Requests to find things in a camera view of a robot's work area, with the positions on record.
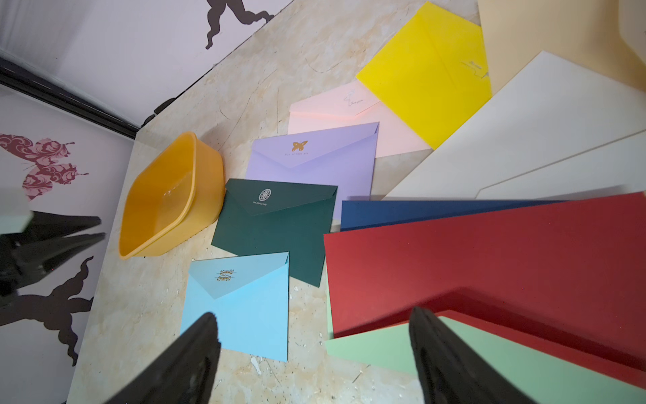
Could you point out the yellow envelope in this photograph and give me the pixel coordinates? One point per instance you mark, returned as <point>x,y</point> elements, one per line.
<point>432,74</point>

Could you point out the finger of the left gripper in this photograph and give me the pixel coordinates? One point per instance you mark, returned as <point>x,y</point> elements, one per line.
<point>45,224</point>
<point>26,264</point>

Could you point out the beige envelope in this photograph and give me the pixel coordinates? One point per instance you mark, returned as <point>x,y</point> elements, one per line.
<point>583,32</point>

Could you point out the light green envelope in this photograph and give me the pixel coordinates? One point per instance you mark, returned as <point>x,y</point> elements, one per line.
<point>544,378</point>

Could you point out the white envelope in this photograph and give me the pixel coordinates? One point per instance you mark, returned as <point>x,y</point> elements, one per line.
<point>555,131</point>

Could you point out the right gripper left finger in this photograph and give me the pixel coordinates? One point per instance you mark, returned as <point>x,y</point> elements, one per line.
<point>183,373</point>

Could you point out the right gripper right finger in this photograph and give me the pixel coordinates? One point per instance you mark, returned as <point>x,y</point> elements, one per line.
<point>449,370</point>

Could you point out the red envelope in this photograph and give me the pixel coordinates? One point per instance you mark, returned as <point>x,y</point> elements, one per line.
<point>567,278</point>

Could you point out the dark green envelope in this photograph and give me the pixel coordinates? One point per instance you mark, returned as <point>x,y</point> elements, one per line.
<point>266,217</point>

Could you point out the pink envelope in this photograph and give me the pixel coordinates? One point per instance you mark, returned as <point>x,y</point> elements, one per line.
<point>350,105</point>

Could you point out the purple envelope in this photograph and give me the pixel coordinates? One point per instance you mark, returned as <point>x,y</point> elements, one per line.
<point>343,156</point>

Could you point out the light blue envelope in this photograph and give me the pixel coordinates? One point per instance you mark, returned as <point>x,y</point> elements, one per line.
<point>249,296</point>

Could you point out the navy blue envelope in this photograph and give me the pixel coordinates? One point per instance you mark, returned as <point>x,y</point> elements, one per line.
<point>357,215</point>

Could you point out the yellow plastic storage box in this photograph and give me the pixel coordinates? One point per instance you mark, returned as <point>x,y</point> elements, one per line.
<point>177,196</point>

